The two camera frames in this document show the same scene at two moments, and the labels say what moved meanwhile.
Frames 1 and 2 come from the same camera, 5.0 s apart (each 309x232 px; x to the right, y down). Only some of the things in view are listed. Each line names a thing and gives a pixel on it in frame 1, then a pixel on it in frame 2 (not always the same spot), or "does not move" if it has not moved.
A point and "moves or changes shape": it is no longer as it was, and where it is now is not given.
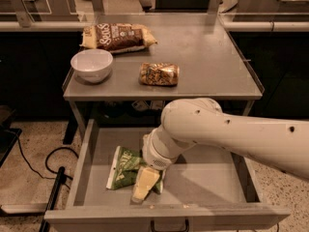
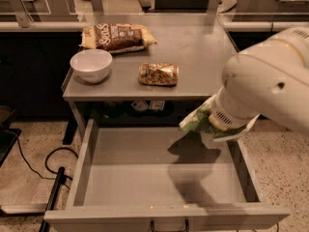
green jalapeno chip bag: (126, 168) moves or changes shape
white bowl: (93, 65) does not move
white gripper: (152, 157) → (224, 117)
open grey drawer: (208, 188) does not move
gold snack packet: (158, 73) does not move
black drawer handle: (154, 229) does not move
